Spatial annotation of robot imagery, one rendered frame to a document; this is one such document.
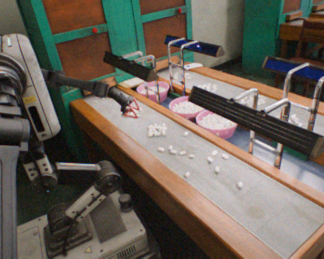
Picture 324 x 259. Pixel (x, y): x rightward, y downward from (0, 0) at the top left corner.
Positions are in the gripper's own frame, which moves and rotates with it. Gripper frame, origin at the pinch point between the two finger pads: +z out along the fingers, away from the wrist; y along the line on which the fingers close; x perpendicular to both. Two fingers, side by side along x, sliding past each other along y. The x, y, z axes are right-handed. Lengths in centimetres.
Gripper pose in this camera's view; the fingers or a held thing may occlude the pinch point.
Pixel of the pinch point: (137, 112)
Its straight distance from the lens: 155.9
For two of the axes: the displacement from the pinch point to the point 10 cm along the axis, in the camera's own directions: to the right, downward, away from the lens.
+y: -0.4, 5.3, -8.5
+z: 7.1, 6.1, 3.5
